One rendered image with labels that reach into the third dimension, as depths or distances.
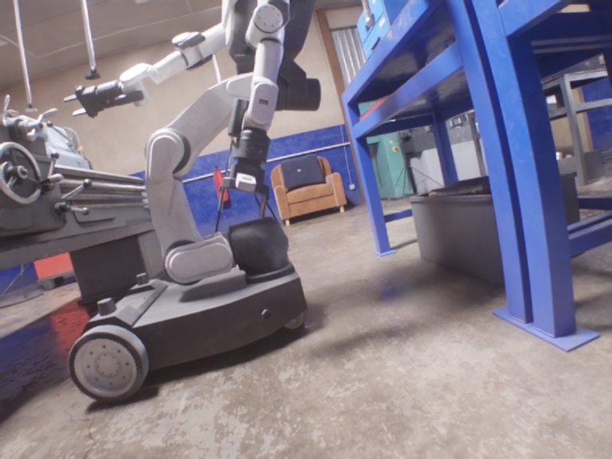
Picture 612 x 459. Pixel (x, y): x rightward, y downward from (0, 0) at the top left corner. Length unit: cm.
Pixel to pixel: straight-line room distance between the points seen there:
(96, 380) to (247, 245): 56
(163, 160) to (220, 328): 51
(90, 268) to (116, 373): 172
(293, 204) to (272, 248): 346
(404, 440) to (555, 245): 46
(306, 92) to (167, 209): 58
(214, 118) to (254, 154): 29
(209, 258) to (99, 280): 171
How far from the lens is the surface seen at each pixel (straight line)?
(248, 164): 82
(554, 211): 74
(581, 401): 66
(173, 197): 104
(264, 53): 91
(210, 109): 106
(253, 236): 101
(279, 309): 95
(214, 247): 98
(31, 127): 139
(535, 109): 72
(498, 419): 62
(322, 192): 448
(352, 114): 170
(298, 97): 110
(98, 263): 259
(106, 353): 95
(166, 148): 101
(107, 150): 591
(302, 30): 117
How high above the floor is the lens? 41
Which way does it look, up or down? 4 degrees down
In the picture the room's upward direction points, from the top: 13 degrees counter-clockwise
